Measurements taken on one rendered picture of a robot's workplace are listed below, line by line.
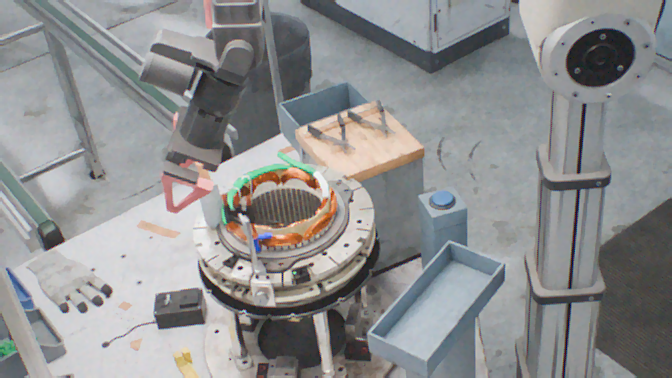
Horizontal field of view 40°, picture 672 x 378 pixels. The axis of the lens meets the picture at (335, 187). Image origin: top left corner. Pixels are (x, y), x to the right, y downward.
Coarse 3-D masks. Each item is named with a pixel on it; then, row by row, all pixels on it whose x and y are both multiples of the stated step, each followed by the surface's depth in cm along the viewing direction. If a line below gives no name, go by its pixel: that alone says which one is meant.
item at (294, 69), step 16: (208, 32) 330; (288, 32) 338; (304, 32) 328; (288, 48) 341; (304, 48) 318; (288, 64) 314; (304, 64) 322; (256, 80) 313; (288, 80) 318; (304, 80) 325; (288, 96) 322
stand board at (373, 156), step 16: (304, 128) 188; (336, 128) 187; (352, 128) 186; (368, 128) 186; (400, 128) 185; (304, 144) 185; (320, 144) 183; (352, 144) 182; (368, 144) 181; (384, 144) 181; (400, 144) 180; (416, 144) 180; (320, 160) 179; (336, 160) 178; (352, 160) 178; (368, 160) 177; (384, 160) 177; (400, 160) 178; (352, 176) 175; (368, 176) 176
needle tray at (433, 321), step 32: (448, 256) 158; (480, 256) 154; (416, 288) 152; (448, 288) 154; (480, 288) 153; (384, 320) 145; (416, 320) 149; (448, 320) 148; (384, 352) 143; (416, 352) 144; (448, 352) 144
